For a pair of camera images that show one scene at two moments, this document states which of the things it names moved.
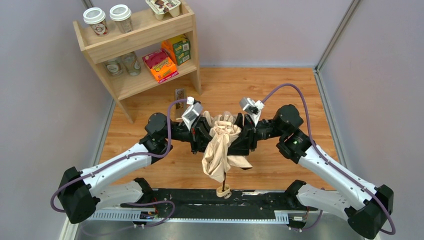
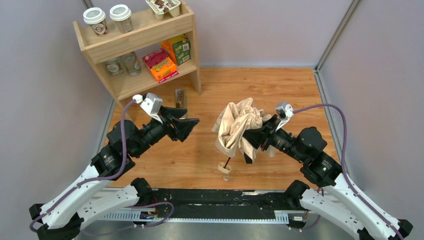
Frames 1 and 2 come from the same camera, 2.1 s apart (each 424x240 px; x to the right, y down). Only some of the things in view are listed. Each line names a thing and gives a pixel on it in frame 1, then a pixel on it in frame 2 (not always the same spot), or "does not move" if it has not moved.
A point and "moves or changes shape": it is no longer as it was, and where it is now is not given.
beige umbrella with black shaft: (216, 161) moves or changes shape
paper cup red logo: (95, 17) does not move
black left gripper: (197, 134) -> (171, 122)
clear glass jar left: (115, 67) does not move
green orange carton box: (179, 48) does not move
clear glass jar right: (132, 63) does not move
